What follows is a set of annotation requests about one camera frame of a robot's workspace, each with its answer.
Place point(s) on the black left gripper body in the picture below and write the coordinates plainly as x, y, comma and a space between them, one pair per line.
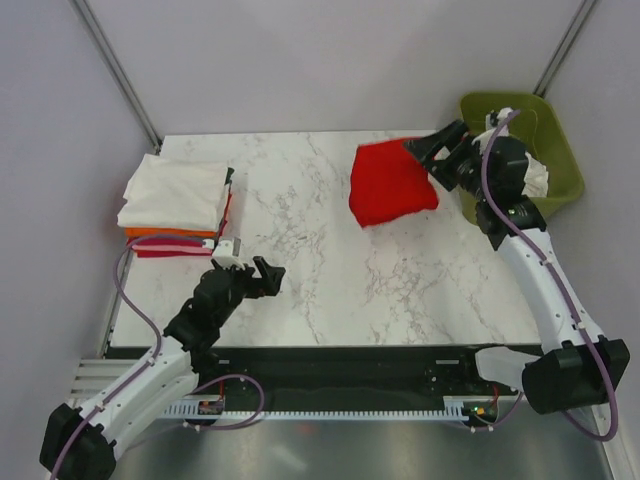
242, 286

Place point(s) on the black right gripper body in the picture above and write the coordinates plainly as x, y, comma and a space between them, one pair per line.
462, 167

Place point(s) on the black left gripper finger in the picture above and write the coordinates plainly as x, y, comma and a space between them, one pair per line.
263, 267
273, 277

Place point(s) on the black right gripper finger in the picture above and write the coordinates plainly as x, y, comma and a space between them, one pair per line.
424, 151
448, 137

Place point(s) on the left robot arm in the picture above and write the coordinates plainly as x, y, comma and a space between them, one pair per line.
86, 442

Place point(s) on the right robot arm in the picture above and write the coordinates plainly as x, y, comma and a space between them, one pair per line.
578, 366

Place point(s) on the white crumpled t shirt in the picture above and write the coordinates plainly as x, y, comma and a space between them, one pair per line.
536, 177

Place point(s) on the green plastic bin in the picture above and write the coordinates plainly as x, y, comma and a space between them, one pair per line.
540, 129

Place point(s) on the white folded t shirt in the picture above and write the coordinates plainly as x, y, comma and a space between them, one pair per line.
167, 188

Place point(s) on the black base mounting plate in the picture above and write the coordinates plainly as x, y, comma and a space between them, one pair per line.
351, 378

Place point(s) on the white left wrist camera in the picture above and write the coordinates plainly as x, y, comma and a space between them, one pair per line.
226, 253

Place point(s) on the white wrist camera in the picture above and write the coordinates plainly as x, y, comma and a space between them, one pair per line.
226, 253
495, 117

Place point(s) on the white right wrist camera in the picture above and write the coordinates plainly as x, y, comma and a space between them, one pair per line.
495, 117

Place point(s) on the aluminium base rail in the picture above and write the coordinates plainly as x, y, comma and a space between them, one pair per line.
95, 375

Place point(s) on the right aluminium frame post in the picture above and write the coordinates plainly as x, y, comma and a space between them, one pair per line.
564, 47

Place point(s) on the aluminium frame post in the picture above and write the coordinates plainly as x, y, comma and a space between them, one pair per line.
109, 57
564, 47

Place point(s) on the white slotted cable duct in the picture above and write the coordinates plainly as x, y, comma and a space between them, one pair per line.
191, 409

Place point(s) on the left aluminium frame post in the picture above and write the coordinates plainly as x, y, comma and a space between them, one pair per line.
109, 57

